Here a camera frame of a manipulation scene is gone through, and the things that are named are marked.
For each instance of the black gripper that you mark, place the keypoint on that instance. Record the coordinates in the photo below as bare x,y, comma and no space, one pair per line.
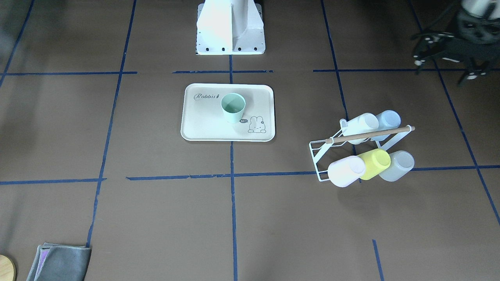
438,43

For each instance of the green cup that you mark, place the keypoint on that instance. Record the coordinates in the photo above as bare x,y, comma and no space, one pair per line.
233,106

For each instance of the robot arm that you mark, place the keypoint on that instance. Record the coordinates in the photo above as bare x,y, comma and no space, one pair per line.
445,18

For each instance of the light blue cup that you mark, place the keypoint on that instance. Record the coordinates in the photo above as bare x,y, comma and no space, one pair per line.
389,119

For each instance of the cream white cup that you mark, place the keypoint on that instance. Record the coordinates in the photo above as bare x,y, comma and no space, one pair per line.
365,123

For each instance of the grey cup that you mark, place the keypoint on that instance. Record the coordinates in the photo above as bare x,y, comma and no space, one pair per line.
401,163

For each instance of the yellow cup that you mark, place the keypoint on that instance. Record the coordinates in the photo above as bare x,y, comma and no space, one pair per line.
376,161

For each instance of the pink cup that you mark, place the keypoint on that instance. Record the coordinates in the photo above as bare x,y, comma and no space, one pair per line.
345,171

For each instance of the cream rabbit tray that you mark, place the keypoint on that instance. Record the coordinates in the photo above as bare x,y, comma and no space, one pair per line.
203,118

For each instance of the grey folded cloth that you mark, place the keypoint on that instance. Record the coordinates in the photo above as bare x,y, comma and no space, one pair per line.
59,262

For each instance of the wooden stand with round base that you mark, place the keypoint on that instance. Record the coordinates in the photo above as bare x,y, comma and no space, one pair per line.
7,269

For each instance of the white wire cup rack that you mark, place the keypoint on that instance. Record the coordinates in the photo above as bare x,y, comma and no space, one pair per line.
361,143

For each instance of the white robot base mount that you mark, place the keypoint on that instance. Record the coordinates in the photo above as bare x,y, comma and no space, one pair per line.
230,27

